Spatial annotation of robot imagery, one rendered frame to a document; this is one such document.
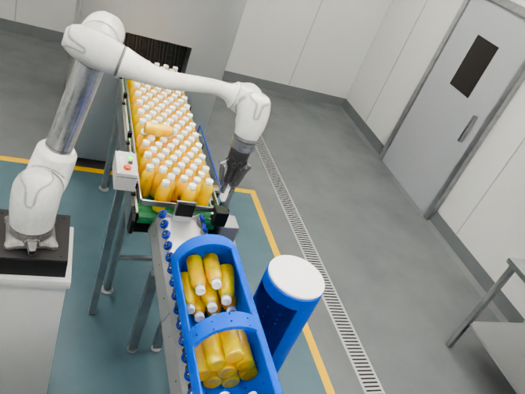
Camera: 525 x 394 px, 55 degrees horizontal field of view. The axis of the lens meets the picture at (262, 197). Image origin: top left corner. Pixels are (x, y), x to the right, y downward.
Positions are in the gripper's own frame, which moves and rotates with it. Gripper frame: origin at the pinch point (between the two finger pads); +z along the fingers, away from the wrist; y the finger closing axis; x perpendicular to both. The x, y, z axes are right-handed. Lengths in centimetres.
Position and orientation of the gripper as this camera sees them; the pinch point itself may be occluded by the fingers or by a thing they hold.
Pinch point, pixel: (224, 192)
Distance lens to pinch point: 193.1
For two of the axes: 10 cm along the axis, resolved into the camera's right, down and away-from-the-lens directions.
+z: -3.3, 7.8, 5.2
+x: -3.6, -6.2, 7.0
